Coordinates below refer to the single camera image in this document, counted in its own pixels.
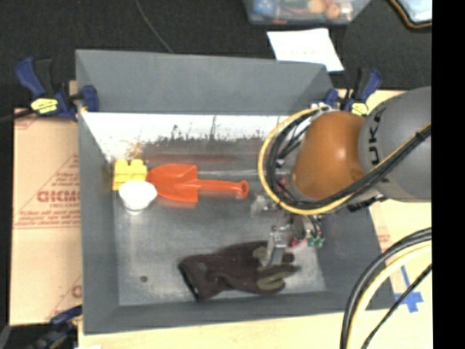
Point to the white cup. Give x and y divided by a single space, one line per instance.
137 194

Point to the yellow toy brick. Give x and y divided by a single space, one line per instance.
127 171

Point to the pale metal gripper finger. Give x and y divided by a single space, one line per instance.
279 249
270 253

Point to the orange toy shovel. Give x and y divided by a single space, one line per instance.
178 184

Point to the grey metal bin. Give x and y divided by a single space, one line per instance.
203 86

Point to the brown cardboard board red print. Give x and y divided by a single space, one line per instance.
43 195

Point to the dark brown glove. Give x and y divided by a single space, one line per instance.
225 267

